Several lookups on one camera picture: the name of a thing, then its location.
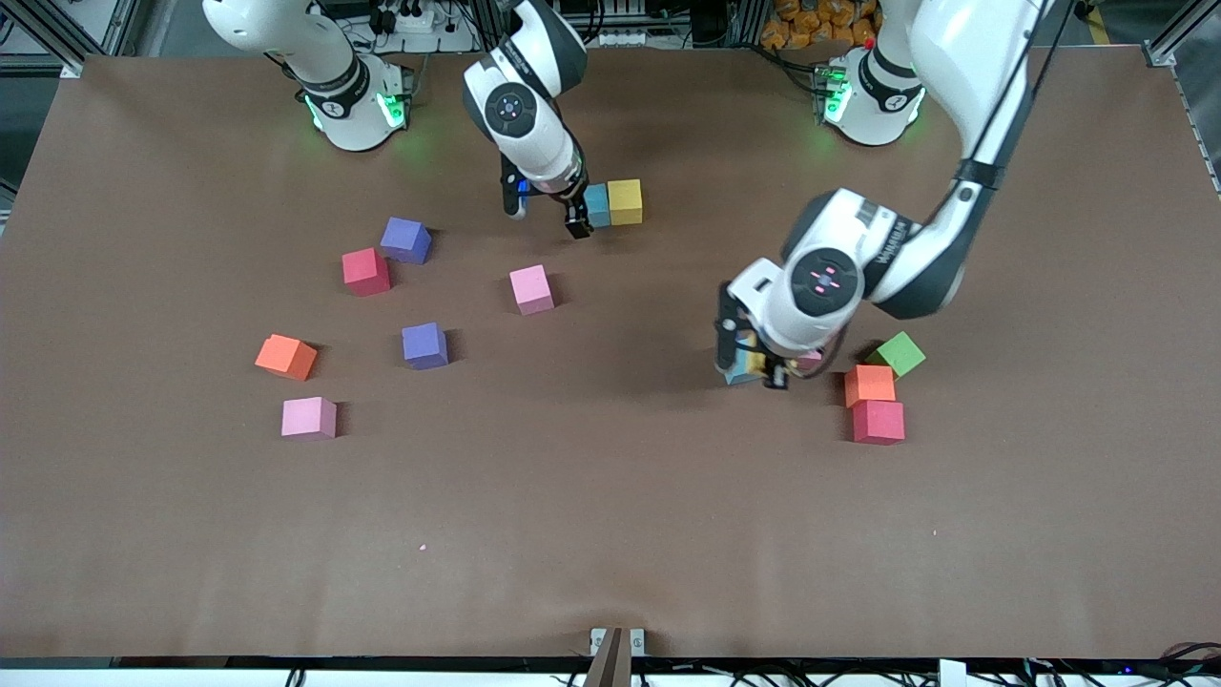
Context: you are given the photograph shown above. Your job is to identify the bag of orange items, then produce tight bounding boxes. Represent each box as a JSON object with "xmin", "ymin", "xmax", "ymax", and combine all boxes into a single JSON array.
[{"xmin": 760, "ymin": 0, "xmax": 880, "ymax": 52}]

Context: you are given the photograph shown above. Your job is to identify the orange foam cube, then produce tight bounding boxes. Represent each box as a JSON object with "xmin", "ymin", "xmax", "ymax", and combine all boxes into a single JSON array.
[
  {"xmin": 844, "ymin": 364, "xmax": 898, "ymax": 408},
  {"xmin": 254, "ymin": 333, "xmax": 319, "ymax": 383}
]

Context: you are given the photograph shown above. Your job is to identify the purple foam cube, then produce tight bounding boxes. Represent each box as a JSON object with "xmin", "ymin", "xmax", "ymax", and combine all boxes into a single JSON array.
[
  {"xmin": 380, "ymin": 217, "xmax": 433, "ymax": 266},
  {"xmin": 401, "ymin": 322, "xmax": 450, "ymax": 371}
]

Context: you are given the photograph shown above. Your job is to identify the red foam cube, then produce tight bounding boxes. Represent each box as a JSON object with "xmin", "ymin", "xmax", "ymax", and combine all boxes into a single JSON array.
[
  {"xmin": 851, "ymin": 400, "xmax": 906, "ymax": 447},
  {"xmin": 341, "ymin": 247, "xmax": 392, "ymax": 298}
]

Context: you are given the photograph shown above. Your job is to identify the grey metal camera bracket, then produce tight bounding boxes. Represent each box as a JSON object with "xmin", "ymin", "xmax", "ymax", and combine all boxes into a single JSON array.
[{"xmin": 584, "ymin": 626, "xmax": 647, "ymax": 687}]

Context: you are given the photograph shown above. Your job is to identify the aluminium frame profile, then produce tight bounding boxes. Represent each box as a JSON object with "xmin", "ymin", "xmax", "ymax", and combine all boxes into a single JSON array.
[
  {"xmin": 19, "ymin": 0, "xmax": 144, "ymax": 79},
  {"xmin": 1145, "ymin": 0, "xmax": 1221, "ymax": 70}
]

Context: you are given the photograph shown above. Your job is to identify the green foam cube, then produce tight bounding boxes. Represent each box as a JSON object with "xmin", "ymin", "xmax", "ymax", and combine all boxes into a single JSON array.
[{"xmin": 864, "ymin": 330, "xmax": 927, "ymax": 379}]

